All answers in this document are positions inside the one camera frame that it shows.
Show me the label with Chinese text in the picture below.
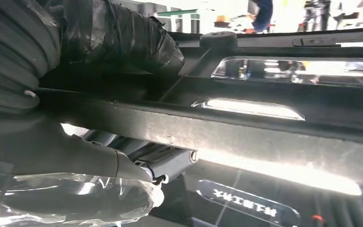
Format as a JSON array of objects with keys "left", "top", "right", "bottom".
[{"left": 196, "top": 179, "right": 301, "bottom": 227}]

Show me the person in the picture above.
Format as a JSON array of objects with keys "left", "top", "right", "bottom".
[{"left": 251, "top": 0, "right": 275, "bottom": 34}]

